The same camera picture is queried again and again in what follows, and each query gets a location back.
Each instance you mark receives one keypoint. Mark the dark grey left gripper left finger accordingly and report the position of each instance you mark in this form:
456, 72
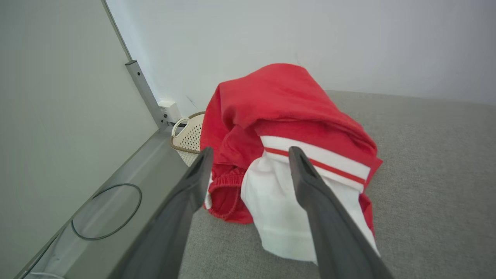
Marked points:
170, 228

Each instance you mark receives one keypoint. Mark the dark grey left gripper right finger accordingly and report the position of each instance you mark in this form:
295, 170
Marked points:
333, 236

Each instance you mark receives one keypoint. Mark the red Bulls basketball jersey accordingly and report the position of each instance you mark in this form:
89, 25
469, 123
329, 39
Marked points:
283, 97

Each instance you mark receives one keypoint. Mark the cream perforated laundry basket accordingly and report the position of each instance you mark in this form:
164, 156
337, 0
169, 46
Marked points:
190, 135

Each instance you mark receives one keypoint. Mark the white wall socket box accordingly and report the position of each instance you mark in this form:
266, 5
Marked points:
169, 110

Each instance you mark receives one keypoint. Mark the grey metal post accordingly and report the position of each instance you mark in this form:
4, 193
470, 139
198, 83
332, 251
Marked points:
145, 91

